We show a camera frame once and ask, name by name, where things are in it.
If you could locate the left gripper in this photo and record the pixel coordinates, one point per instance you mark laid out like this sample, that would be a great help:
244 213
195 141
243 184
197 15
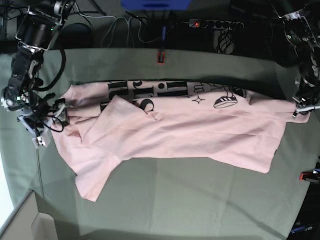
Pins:
306 103

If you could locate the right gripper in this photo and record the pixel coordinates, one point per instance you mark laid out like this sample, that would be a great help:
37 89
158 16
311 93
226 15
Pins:
38 117

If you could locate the pink t-shirt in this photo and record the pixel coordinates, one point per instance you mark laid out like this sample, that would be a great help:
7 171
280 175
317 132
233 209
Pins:
116 121

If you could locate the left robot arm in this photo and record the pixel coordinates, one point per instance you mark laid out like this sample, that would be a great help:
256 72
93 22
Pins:
301 19

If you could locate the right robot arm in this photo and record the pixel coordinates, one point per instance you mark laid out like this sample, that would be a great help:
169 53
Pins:
37 34

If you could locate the red black table clamp right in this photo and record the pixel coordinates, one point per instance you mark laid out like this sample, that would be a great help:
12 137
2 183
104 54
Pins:
311 176

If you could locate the red black table clamp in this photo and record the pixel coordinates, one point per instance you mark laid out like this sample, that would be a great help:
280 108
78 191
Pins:
311 176
161 57

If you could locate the beige cardboard box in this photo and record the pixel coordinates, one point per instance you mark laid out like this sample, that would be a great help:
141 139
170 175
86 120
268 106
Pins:
26 222

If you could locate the white power strip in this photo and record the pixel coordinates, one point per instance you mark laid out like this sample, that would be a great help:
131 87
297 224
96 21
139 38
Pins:
217 25

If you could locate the green table cloth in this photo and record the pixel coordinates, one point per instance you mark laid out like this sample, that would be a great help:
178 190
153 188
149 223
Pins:
163 199

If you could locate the red black table clamp centre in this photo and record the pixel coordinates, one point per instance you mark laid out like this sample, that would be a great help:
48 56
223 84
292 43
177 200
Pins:
161 57

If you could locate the blue plastic box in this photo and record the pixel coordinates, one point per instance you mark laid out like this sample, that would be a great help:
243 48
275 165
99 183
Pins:
157 5

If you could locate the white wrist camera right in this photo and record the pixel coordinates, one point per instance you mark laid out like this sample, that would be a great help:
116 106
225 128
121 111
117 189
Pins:
41 141

